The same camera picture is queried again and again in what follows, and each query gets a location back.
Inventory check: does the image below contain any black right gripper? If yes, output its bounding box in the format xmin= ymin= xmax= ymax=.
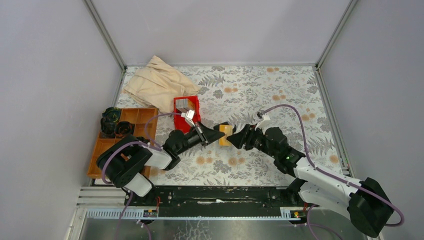
xmin=226 ymin=123 xmax=278 ymax=159

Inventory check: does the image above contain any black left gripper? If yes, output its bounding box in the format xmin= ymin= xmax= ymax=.
xmin=175 ymin=121 xmax=225 ymax=156

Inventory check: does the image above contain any orange credit card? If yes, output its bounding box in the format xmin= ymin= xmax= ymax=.
xmin=219 ymin=132 xmax=232 ymax=146

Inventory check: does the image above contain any stack of credit cards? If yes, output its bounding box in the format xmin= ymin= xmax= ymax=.
xmin=175 ymin=98 xmax=196 ymax=113

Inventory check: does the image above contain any black leather card holder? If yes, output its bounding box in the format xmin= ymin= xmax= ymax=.
xmin=213 ymin=121 xmax=237 ymax=135

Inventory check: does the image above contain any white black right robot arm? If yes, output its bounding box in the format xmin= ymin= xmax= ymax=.
xmin=226 ymin=124 xmax=394 ymax=238

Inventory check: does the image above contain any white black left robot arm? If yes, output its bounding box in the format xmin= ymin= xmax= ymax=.
xmin=96 ymin=122 xmax=225 ymax=206

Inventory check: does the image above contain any red plastic bin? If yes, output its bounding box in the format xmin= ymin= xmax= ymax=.
xmin=173 ymin=95 xmax=201 ymax=133

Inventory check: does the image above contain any wooden compartment tray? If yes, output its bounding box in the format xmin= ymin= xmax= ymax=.
xmin=87 ymin=108 xmax=158 ymax=179

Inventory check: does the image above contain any floral patterned table mat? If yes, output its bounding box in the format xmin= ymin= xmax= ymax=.
xmin=149 ymin=66 xmax=342 ymax=186

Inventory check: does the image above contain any beige folded cloth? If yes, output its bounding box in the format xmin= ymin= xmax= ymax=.
xmin=123 ymin=55 xmax=200 ymax=113

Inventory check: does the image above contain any dark green rolled cloth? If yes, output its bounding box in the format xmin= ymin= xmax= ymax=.
xmin=101 ymin=107 xmax=122 ymax=123

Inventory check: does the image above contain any dark floral rolled cloth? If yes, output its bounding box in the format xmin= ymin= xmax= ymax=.
xmin=100 ymin=118 xmax=116 ymax=139

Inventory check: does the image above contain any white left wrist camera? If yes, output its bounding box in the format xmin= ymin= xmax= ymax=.
xmin=180 ymin=110 xmax=196 ymax=127

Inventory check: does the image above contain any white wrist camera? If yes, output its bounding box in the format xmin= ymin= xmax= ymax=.
xmin=255 ymin=112 xmax=271 ymax=130
xmin=180 ymin=110 xmax=196 ymax=127

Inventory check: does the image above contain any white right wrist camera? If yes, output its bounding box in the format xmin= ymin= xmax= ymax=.
xmin=255 ymin=112 xmax=271 ymax=130

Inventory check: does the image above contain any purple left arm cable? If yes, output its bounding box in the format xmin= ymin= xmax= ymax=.
xmin=100 ymin=112 xmax=186 ymax=240

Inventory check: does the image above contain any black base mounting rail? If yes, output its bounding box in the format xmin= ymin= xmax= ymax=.
xmin=124 ymin=185 xmax=311 ymax=219

